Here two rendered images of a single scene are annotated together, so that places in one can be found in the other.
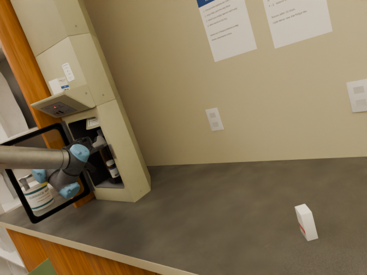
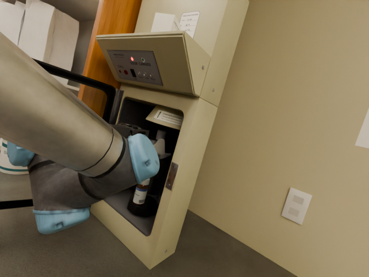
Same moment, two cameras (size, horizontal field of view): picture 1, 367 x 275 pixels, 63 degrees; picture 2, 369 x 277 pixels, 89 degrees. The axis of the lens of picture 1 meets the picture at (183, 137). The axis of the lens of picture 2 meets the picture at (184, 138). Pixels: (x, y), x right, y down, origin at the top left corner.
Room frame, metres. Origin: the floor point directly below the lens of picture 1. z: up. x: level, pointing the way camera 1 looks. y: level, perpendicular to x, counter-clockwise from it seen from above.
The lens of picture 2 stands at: (0.85, 0.39, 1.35)
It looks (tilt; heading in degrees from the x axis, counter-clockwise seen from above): 5 degrees down; 351
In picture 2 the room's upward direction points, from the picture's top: 16 degrees clockwise
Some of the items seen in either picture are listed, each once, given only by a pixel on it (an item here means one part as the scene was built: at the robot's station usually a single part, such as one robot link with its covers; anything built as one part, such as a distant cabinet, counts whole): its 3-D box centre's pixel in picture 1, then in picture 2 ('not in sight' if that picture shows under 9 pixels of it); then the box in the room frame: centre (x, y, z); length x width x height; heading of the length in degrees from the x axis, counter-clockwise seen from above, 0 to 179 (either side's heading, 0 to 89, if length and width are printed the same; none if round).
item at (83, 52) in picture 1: (105, 120); (172, 123); (1.51, 0.34, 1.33); 0.32 x 0.25 x 0.77; 47
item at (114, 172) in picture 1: (111, 157); (150, 175); (1.45, 0.37, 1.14); 0.11 x 0.11 x 0.21
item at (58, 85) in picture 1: (59, 85); (165, 32); (1.34, 0.43, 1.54); 0.05 x 0.05 x 0.06; 66
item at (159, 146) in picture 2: (101, 141); (160, 148); (1.39, 0.37, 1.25); 0.09 x 0.03 x 0.06; 113
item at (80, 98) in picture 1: (61, 105); (144, 63); (1.38, 0.47, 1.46); 0.32 x 0.11 x 0.10; 47
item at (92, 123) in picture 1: (101, 117); (173, 118); (1.48, 0.34, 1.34); 0.18 x 0.18 x 0.05
